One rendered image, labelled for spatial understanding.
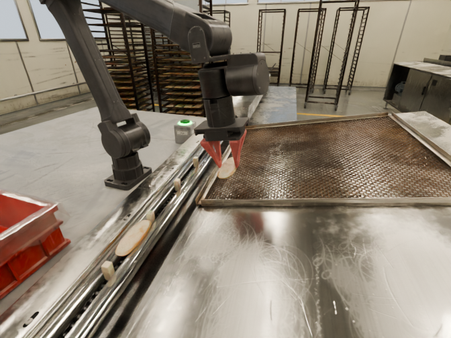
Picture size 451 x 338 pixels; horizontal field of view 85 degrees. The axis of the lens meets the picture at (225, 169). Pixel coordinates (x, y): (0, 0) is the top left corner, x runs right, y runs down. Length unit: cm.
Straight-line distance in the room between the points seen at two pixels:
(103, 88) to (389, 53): 764
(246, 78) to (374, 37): 750
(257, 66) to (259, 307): 34
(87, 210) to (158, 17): 46
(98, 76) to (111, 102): 7
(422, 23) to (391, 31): 63
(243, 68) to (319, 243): 30
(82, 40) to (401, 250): 75
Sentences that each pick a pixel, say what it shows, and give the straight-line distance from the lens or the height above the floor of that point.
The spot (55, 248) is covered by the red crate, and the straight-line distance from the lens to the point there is 60.
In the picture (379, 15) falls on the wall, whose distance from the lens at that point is 790.
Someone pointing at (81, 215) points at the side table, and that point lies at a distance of 69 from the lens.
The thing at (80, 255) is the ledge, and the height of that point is 86.
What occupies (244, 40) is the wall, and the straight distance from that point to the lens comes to 777.
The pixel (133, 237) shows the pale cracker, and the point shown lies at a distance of 52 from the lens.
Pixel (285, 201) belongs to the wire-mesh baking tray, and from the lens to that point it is 48.
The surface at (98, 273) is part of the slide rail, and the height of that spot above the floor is 85.
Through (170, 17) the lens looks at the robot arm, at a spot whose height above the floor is 123.
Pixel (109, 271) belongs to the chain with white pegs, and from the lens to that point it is 47.
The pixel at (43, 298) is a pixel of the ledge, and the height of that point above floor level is 86.
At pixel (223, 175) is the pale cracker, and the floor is 94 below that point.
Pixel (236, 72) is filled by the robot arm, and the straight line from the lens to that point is 45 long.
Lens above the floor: 119
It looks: 28 degrees down
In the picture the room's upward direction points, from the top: straight up
